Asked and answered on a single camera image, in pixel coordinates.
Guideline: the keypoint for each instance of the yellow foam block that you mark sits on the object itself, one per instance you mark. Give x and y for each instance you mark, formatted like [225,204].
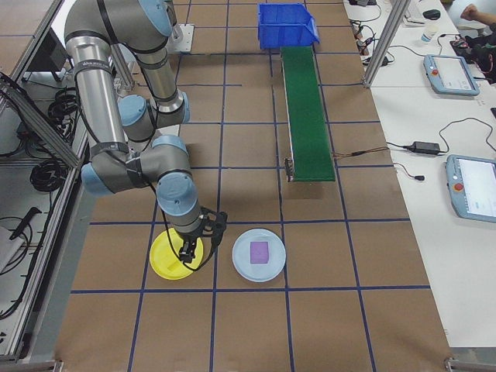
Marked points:
[175,266]

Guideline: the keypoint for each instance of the purple foam block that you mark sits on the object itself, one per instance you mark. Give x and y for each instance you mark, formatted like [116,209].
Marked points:
[259,252]

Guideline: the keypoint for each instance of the bystander forearm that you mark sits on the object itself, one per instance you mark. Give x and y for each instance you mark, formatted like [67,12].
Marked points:
[488,17]

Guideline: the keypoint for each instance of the yellow plastic plate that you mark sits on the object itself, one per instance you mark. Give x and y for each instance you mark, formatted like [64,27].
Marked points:
[162,255]

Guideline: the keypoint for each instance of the light blue plastic plate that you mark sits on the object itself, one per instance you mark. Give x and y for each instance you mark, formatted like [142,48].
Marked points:
[242,255]

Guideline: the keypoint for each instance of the bystander hand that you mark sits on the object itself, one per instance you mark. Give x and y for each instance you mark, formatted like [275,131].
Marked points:
[470,12]

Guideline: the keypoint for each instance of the green conveyor belt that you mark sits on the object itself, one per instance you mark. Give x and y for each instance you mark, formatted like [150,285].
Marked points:
[310,116]

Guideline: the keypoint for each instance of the blue plastic storage bin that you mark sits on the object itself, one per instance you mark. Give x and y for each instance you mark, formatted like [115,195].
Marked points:
[286,27]

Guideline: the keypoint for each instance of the white side table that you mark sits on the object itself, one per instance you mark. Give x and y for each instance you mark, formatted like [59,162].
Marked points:
[426,232]

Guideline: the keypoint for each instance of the black power adapter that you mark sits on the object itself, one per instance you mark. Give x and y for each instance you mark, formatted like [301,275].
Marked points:
[425,147]

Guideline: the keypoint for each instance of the grey teach pendant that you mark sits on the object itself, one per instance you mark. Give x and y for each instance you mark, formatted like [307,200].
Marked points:
[451,73]
[472,190]

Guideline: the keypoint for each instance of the white paper cup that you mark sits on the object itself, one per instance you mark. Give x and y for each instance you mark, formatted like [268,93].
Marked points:
[428,35]

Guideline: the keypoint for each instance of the black computer mouse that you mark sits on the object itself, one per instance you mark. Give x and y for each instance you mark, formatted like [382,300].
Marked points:
[431,14]

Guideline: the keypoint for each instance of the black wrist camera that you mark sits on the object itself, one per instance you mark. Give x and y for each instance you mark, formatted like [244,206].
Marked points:
[218,226]

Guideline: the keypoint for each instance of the V-shaped metal bar frame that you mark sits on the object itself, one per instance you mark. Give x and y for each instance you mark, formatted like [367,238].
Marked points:
[38,119]

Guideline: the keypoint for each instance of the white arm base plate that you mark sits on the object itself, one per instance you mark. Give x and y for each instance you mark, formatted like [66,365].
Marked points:
[188,38]

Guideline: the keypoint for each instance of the black box in frame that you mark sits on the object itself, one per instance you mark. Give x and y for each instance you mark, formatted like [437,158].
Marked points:
[50,56]

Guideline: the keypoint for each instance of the aluminium profile post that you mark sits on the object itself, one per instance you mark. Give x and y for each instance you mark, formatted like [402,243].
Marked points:
[383,42]

